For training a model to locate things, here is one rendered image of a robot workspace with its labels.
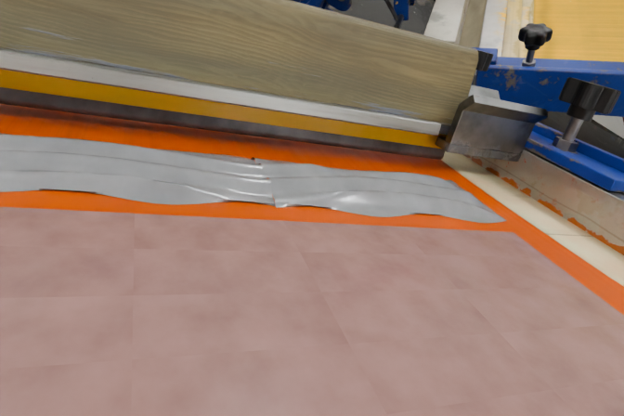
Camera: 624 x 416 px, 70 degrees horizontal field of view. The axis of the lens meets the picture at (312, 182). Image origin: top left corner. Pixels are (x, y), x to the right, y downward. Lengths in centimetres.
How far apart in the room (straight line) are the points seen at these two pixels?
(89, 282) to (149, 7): 18
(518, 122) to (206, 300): 33
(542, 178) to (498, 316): 22
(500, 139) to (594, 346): 22
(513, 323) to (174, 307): 15
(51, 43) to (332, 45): 18
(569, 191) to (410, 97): 15
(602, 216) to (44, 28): 40
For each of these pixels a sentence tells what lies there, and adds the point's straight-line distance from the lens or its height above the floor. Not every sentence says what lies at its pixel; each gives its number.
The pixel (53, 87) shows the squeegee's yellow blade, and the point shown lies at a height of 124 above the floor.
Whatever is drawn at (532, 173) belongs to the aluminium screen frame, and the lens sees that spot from 44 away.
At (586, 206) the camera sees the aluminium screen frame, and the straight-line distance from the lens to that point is 41.
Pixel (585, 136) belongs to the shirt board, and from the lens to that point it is 131.
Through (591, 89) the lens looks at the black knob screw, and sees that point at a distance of 43.
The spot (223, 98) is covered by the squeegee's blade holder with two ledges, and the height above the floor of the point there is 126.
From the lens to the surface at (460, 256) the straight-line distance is 27.
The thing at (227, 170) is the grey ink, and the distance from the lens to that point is 28.
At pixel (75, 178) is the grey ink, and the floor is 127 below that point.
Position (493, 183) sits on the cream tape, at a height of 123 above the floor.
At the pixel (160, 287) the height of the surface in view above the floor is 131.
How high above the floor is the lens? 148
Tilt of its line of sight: 49 degrees down
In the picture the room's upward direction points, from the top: 36 degrees clockwise
